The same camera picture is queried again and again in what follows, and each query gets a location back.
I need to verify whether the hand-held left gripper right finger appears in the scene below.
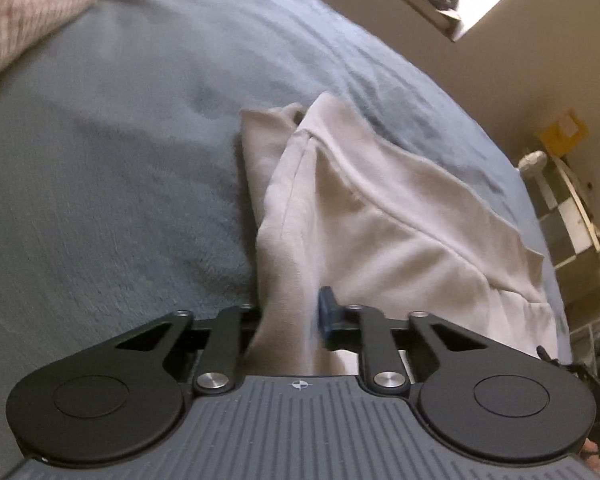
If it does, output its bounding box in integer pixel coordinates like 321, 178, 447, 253
317, 286, 488, 396

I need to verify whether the pink checked knit sweater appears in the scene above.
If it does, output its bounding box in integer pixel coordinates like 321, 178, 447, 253
0, 0, 112, 86

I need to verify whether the cream bedpost finial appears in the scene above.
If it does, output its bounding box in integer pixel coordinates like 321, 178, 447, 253
517, 150, 548, 181

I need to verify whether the beige zip hoodie black trim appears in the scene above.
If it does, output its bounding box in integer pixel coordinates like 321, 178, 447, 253
240, 91, 561, 378

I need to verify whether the cardboard box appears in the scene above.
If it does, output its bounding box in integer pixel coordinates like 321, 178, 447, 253
397, 0, 463, 42

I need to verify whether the yellow box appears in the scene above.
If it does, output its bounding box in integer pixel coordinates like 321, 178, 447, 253
539, 110, 591, 158

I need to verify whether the grey bed blanket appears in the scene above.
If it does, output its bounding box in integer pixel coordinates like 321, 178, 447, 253
0, 0, 573, 411

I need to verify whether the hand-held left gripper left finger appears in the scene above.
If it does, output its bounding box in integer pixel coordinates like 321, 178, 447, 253
115, 304, 264, 395

